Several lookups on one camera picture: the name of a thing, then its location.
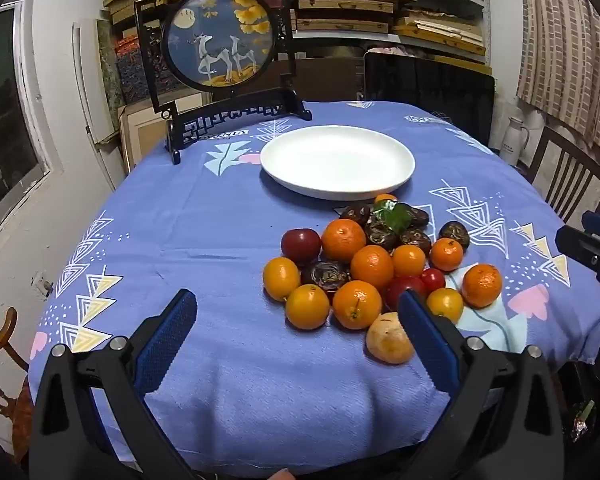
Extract dark wooden slatted chair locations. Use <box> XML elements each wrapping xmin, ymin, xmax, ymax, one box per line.
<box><xmin>526</xmin><ymin>125</ymin><xmax>600</xmax><ymax>224</ymax></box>

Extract white leaning board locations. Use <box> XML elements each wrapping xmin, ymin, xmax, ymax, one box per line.
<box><xmin>72</xmin><ymin>18</ymin><xmax>127</xmax><ymax>192</ymax></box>

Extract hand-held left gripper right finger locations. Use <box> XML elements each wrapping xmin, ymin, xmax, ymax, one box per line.
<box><xmin>398</xmin><ymin>290</ymin><xmax>564</xmax><ymax>480</ymax></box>

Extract pile of oranges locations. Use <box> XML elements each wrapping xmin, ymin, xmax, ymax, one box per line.
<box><xmin>262</xmin><ymin>193</ymin><xmax>504</xmax><ymax>331</ymax></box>

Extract small red plum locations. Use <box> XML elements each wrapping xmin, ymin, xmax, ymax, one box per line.
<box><xmin>420</xmin><ymin>268</ymin><xmax>447</xmax><ymax>294</ymax></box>

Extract large dark red plum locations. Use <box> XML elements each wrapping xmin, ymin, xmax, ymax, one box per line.
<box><xmin>280</xmin><ymin>228</ymin><xmax>323</xmax><ymax>267</ymax></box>

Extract carved reddish wooden chair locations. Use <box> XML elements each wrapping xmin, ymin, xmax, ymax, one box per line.
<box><xmin>0</xmin><ymin>307</ymin><xmax>34</xmax><ymax>463</ymax></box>

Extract brown cardboard box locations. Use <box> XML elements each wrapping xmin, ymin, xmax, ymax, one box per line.
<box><xmin>250</xmin><ymin>57</ymin><xmax>364</xmax><ymax>104</ymax></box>

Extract white thermos jug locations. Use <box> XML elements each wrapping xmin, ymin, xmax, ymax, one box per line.
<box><xmin>499</xmin><ymin>116</ymin><xmax>532</xmax><ymax>167</ymax></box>

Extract patterned fabric panels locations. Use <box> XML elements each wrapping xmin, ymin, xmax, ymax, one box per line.
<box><xmin>96</xmin><ymin>19</ymin><xmax>156</xmax><ymax>107</ymax></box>

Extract crumpled foil wrapper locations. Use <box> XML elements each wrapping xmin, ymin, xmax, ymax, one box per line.
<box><xmin>569</xmin><ymin>400</ymin><xmax>597</xmax><ymax>444</ymax></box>

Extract checked beige curtain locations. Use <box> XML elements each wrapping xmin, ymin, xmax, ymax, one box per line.
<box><xmin>516</xmin><ymin>0</ymin><xmax>600</xmax><ymax>163</ymax></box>

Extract pale yellow mandarin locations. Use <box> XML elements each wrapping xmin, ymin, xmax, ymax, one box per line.
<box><xmin>365</xmin><ymin>312</ymin><xmax>415</xmax><ymax>365</ymax></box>

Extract green leaf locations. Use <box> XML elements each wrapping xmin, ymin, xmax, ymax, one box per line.
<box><xmin>371</xmin><ymin>199</ymin><xmax>414</xmax><ymax>234</ymax></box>

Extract blue printed tablecloth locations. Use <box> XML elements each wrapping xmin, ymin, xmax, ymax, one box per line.
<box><xmin>27</xmin><ymin>100</ymin><xmax>600</xmax><ymax>477</ymax></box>

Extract shelf of wooden frames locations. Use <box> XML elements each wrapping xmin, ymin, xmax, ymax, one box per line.
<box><xmin>102</xmin><ymin>0</ymin><xmax>487</xmax><ymax>68</ymax></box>

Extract black panel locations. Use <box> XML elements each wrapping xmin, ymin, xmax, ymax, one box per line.
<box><xmin>363</xmin><ymin>52</ymin><xmax>496</xmax><ymax>147</ymax></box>

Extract round deer embroidery table screen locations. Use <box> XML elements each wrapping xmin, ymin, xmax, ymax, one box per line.
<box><xmin>133</xmin><ymin>0</ymin><xmax>313</xmax><ymax>165</ymax></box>

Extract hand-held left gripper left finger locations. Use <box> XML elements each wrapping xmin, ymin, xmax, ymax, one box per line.
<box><xmin>30</xmin><ymin>288</ymin><xmax>198</xmax><ymax>480</ymax></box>

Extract bright red plum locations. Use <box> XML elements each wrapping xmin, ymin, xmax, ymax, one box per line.
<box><xmin>384</xmin><ymin>276</ymin><xmax>427</xmax><ymax>313</ymax></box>

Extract white metal shelf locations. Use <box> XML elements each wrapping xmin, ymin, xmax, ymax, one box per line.
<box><xmin>192</xmin><ymin>0</ymin><xmax>493</xmax><ymax>68</ymax></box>

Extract window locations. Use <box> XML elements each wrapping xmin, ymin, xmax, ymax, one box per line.
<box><xmin>0</xmin><ymin>0</ymin><xmax>65</xmax><ymax>248</ymax></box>

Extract white round plate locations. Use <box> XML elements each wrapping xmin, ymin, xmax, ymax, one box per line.
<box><xmin>260</xmin><ymin>125</ymin><xmax>416</xmax><ymax>201</ymax></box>

